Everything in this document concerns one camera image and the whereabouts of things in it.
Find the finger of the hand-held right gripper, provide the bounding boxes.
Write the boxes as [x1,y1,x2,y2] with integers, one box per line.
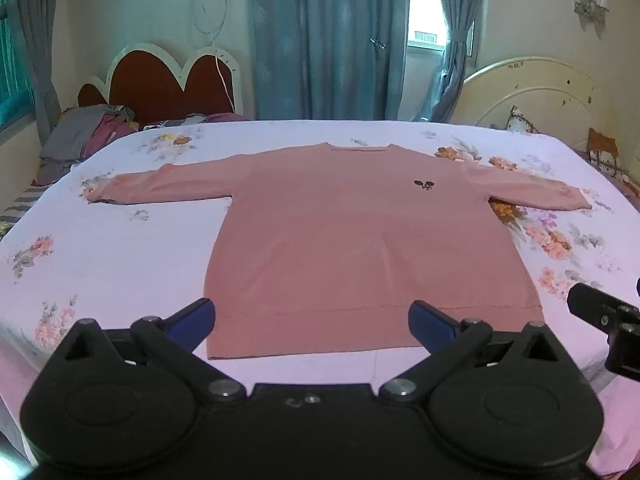
[567,282,640,382]

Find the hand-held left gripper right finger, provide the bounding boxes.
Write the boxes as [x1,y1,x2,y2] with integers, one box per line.
[378,300,577,404]

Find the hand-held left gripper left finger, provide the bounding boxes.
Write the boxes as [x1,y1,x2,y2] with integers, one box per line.
[49,298,247,404]

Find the pink long-sleeved sweater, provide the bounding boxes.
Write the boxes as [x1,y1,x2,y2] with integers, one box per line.
[87,142,593,361]

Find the floral white bed sheet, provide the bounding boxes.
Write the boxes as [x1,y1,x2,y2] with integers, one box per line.
[0,119,640,480]

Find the brown patterned cushion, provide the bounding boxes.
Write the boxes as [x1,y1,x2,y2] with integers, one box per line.
[587,127,624,177]

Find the ornate white cushion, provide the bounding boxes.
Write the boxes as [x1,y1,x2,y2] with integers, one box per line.
[504,105,542,135]

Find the patterned bundled cloth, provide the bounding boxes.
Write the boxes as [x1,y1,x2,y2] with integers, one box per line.
[142,113,209,132]

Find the striped mattress edge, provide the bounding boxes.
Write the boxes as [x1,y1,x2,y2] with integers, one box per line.
[0,184,47,242]

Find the cream curved headboard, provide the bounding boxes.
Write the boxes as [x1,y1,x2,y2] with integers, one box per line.
[462,56,626,157]

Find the grey crumpled cloth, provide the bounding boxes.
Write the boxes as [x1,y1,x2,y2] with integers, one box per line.
[36,105,140,185]

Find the red scalloped headboard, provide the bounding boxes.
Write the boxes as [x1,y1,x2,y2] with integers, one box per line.
[77,42,245,129]

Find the tied-back blue curtain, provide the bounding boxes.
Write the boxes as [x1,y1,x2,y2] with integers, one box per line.
[431,0,494,124]

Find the wide blue curtain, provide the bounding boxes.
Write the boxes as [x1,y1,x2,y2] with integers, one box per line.
[250,0,414,122]

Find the green-tinted window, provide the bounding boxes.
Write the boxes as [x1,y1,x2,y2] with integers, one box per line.
[0,0,37,126]

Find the bright window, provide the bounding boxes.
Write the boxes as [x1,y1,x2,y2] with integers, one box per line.
[407,0,451,52]

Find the grey-blue side curtain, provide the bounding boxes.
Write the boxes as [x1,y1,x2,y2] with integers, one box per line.
[14,0,64,132]

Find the white hanging cable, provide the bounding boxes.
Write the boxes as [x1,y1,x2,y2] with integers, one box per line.
[192,0,237,112]

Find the crystal wall lamp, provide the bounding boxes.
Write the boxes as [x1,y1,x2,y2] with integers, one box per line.
[573,0,611,25]

